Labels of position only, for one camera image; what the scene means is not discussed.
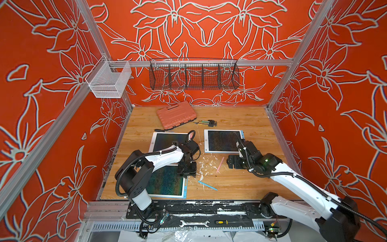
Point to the pink framed writing tablet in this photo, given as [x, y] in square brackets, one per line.
[163, 140]

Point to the black handled small screwdriver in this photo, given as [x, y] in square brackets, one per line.
[163, 131]

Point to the yellow handled screwdriver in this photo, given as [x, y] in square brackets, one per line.
[229, 222]

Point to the clear plastic wall bin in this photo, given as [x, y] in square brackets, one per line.
[108, 79]

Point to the pink stylus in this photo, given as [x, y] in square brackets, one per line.
[220, 165]

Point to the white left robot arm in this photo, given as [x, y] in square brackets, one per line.
[134, 175]

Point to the blue framed tablet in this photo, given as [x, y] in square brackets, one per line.
[222, 141]
[167, 183]

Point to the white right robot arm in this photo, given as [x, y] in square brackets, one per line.
[335, 219]

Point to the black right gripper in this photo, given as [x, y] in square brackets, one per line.
[237, 162]

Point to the blue stylus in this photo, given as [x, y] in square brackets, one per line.
[207, 185]

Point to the blue framed rear tablet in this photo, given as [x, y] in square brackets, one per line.
[222, 141]

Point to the silver open-end wrench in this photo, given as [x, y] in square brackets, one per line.
[184, 223]

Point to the blue framed front tablet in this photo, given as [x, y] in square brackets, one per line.
[167, 183]

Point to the red plastic tool case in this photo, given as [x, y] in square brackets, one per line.
[176, 115]

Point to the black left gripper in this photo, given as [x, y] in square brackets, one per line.
[193, 172]

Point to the black wire wall basket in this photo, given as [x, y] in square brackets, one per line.
[193, 73]

